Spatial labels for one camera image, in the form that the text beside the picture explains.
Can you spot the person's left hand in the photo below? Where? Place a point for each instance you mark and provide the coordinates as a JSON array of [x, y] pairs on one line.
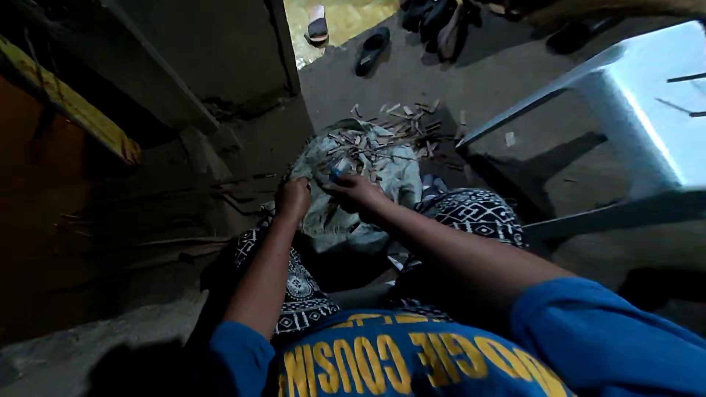
[[294, 200]]

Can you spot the person's right hand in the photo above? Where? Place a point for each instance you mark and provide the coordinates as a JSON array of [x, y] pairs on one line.
[[361, 194]]

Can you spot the person's left fingers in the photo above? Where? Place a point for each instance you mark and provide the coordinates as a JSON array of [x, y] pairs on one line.
[[303, 186]]

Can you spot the person's right fingers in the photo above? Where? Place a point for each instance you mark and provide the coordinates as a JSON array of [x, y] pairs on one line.
[[339, 186]]

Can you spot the small blue object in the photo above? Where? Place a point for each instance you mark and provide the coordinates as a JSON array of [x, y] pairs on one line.
[[335, 175]]

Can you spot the pale green woven sack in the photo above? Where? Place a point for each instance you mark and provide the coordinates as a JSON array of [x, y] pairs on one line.
[[325, 215]]

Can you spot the pile of cut wood pieces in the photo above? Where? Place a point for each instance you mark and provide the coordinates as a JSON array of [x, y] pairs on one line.
[[364, 144]]

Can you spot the bundle of long thin sticks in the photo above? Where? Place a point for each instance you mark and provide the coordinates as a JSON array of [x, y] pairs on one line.
[[204, 241]]

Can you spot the person's legs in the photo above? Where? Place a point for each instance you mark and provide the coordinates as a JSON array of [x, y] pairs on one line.
[[474, 212]]

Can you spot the dark clog shoe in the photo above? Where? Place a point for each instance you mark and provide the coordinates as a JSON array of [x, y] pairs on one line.
[[372, 52]]

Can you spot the dark sandal with pale sole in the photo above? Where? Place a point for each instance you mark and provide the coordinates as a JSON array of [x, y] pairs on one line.
[[317, 27]]

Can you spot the person's body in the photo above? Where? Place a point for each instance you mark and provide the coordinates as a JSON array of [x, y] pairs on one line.
[[353, 358]]

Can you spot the small pale paper scrap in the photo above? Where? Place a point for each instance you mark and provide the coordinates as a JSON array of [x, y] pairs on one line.
[[510, 139]]

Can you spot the pile of dark shoes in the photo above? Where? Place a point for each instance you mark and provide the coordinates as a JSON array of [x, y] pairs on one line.
[[437, 27]]

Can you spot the yellow painted beam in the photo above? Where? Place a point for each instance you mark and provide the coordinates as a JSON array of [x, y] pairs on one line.
[[71, 105]]

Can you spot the white plastic chair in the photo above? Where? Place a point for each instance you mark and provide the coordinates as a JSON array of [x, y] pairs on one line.
[[656, 110]]

